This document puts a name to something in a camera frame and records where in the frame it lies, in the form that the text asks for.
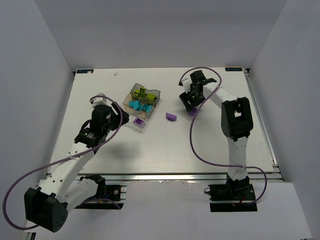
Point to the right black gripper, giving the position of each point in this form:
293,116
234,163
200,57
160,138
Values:
188,100

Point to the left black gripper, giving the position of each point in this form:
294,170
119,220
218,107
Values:
118,112

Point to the purple orange lego piece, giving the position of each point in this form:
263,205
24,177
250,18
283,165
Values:
139,122

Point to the blue printed lego brick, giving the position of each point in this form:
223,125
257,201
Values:
137,106

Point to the small green lego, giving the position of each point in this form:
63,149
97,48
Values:
136,91

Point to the green printed lego brick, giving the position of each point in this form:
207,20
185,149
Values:
151,97

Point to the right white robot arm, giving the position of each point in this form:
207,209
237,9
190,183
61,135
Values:
236,118

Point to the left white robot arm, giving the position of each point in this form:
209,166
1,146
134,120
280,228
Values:
48,205

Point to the clear translucent container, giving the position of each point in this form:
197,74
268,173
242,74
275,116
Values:
130,125

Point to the purple arched lego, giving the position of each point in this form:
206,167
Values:
170,117

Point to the grey translucent container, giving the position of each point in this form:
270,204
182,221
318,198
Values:
148,91

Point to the right corner label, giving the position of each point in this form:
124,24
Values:
233,69

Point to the corner label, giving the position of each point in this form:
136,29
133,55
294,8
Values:
233,69
84,71

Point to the left corner label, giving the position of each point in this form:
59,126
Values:
84,71

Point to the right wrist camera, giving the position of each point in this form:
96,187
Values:
186,84

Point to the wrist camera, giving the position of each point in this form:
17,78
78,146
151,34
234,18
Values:
186,84
99,100

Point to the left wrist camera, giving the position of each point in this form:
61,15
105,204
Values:
99,100

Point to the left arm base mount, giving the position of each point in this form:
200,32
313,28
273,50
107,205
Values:
107,196

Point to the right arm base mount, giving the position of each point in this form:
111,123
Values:
221,201

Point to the aluminium table rail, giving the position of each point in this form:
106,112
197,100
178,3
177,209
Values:
272,176

